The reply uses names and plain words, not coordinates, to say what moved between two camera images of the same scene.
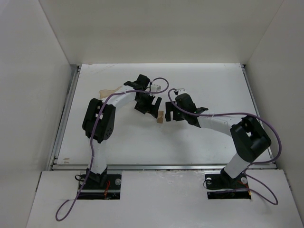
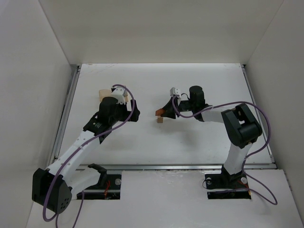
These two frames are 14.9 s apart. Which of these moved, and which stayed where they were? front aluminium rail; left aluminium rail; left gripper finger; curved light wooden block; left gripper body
Moved: left gripper body; left gripper finger
Stayed: curved light wooden block; left aluminium rail; front aluminium rail
